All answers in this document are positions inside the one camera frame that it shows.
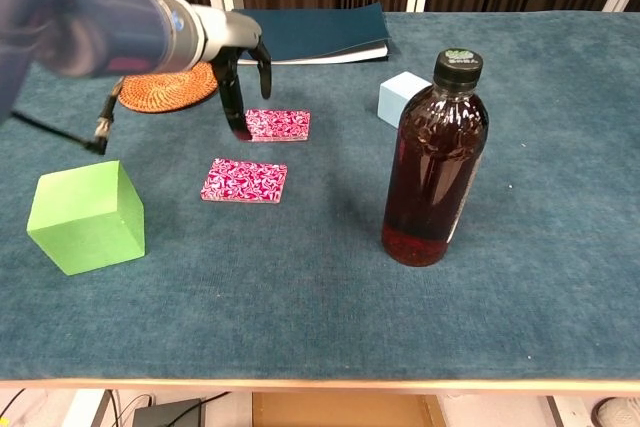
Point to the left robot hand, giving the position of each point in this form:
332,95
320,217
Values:
230,34

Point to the pink patterned card stack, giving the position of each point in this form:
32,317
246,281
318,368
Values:
245,179

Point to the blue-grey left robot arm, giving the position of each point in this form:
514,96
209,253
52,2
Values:
90,27

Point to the pink patterned card deck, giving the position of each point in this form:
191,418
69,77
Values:
280,124

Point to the woven rattan round coaster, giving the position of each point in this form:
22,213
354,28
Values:
170,92

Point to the dark blue spiral notebook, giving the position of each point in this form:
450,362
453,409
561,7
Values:
325,29

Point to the light blue foam cube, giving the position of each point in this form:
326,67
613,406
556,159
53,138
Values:
395,99

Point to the dark red drink bottle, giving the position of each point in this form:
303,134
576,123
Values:
435,162

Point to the green foam cube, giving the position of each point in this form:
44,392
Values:
80,227

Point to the teal velvet tablecloth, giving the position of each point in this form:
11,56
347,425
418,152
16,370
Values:
300,307

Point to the black box under table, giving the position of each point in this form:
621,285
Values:
167,414

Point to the brown cardboard box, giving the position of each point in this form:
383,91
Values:
345,412

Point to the white table leg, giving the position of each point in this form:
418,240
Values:
570,412
82,409

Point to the white sneaker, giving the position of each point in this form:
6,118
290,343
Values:
620,414

